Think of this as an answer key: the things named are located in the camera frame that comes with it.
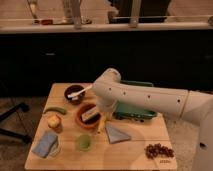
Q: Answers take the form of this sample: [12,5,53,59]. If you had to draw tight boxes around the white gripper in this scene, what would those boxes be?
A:
[97,101,117,120]

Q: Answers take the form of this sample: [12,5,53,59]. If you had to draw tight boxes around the orange terracotta bowl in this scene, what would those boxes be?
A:
[75,103,101,129]

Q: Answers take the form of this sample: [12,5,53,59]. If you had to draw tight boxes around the yellow apple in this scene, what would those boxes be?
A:
[47,115,61,129]

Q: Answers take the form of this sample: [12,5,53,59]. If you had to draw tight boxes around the green plastic tray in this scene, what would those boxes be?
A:
[113,80,157,122]

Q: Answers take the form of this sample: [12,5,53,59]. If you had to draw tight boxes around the white block in bowl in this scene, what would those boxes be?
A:
[81,107,98,122]

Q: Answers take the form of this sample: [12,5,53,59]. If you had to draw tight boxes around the yellow banana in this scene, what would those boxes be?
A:
[97,120,105,133]

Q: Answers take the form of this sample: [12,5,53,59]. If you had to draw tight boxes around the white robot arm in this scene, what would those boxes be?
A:
[92,68,213,171]

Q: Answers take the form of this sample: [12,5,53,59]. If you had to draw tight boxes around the dark brown bowl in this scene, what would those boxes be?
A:
[63,84,86,105]

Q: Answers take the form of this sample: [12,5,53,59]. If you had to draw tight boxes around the bunch of red grapes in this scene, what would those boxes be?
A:
[145,143,174,159]

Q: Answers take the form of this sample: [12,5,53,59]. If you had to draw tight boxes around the black office chair base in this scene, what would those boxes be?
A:
[0,101,33,144]

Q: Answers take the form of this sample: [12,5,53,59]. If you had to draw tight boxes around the green plastic cup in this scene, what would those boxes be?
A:
[76,134,91,151]

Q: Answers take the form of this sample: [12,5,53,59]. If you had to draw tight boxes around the grey triangular cloth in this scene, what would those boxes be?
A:
[105,123,131,144]

